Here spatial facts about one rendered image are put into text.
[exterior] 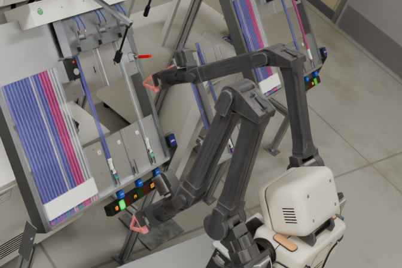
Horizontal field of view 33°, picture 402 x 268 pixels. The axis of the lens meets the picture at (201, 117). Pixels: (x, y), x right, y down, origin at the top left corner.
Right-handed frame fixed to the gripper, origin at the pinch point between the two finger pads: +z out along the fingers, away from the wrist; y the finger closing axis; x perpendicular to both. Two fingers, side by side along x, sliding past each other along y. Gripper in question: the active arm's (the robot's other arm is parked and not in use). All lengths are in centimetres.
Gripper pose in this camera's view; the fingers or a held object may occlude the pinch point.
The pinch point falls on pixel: (152, 79)
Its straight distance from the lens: 262.0
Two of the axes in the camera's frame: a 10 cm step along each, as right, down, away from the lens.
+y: -5.7, 3.4, -7.5
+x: 2.6, 9.4, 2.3
